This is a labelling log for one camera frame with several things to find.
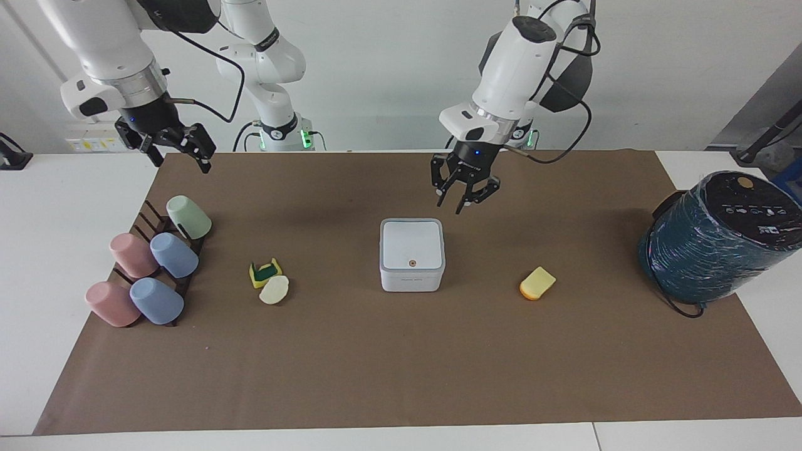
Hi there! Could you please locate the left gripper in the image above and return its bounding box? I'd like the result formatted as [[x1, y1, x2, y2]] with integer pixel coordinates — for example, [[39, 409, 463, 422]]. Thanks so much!
[[430, 141, 503, 215]]

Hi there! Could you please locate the light green cup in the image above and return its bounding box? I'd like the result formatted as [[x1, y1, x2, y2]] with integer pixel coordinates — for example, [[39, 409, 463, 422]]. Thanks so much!
[[166, 195, 213, 241]]

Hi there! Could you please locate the pink cup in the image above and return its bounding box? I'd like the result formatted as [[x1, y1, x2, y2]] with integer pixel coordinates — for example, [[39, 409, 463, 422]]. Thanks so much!
[[110, 233, 159, 279], [85, 281, 141, 328]]

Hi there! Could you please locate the plastic-wrapped dark teal speaker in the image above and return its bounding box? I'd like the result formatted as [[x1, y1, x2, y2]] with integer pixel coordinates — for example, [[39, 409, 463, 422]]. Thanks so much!
[[637, 170, 802, 306]]

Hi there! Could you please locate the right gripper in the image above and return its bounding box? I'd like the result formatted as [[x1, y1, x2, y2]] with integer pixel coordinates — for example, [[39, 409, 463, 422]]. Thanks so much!
[[115, 93, 217, 175]]

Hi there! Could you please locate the dark brown cup rack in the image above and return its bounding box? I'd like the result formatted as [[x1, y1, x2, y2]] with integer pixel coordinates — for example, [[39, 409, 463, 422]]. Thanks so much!
[[112, 199, 205, 327]]

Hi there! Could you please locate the cream toy bread slice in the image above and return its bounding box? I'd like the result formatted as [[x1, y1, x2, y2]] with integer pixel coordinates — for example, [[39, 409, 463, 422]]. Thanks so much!
[[259, 275, 290, 306]]

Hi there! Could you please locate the black cable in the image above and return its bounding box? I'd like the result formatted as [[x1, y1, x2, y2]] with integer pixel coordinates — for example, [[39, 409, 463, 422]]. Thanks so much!
[[644, 231, 707, 319], [160, 24, 246, 125], [501, 0, 603, 165]]

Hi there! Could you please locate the blue cup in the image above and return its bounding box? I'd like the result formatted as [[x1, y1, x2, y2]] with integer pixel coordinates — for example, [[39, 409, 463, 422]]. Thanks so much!
[[129, 277, 185, 326], [150, 232, 200, 279]]

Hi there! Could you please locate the white square trash bin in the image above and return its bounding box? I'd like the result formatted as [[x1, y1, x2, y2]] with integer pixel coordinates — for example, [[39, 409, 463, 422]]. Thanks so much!
[[379, 217, 447, 293]]

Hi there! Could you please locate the black stand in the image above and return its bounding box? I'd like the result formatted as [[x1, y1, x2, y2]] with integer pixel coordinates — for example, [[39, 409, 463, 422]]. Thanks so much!
[[0, 132, 34, 170], [736, 115, 802, 167]]

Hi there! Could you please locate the yellow green sponge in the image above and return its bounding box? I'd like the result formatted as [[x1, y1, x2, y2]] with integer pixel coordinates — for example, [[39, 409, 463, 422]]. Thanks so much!
[[249, 257, 283, 289]]

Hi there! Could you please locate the white wall socket strip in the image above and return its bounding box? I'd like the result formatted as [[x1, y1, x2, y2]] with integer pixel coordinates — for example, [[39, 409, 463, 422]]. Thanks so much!
[[65, 128, 136, 155]]

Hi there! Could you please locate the yellow toy bread slice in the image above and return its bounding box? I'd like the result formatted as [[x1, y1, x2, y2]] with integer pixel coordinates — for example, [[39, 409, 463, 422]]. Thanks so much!
[[519, 266, 557, 301]]

